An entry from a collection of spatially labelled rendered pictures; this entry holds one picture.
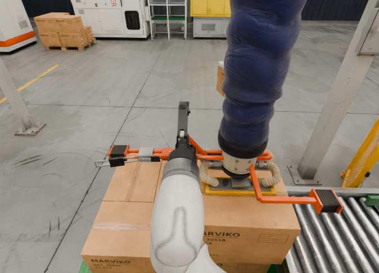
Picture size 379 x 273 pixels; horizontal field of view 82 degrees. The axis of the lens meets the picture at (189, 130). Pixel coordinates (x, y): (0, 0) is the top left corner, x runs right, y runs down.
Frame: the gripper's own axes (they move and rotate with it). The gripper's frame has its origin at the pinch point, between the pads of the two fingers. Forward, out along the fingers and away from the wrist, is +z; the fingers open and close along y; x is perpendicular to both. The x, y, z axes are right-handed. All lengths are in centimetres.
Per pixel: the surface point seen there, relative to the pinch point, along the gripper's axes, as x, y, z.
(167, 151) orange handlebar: -10.1, 33.0, 22.6
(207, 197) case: 11, 64, 19
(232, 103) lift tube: 17.9, 1.8, 16.1
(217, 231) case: 16, 69, 2
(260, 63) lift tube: 24.1, -15.8, 10.6
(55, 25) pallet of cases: -394, 86, 613
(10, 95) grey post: -246, 97, 204
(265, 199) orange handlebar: 31.6, 33.3, -4.5
